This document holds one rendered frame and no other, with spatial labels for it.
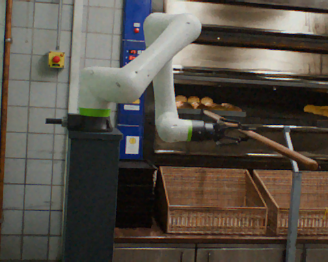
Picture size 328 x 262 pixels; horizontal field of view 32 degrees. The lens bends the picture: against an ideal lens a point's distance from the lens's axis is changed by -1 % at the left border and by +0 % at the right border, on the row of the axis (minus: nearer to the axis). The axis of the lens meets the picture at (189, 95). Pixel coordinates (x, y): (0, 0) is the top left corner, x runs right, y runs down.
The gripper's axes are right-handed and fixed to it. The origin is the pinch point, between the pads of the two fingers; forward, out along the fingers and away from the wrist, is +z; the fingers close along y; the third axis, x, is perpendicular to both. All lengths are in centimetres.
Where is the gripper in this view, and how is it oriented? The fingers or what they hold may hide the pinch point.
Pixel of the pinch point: (248, 134)
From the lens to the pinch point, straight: 249.9
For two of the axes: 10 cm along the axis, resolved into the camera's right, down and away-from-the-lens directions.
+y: -0.7, 10.0, 0.5
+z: 9.8, 0.6, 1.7
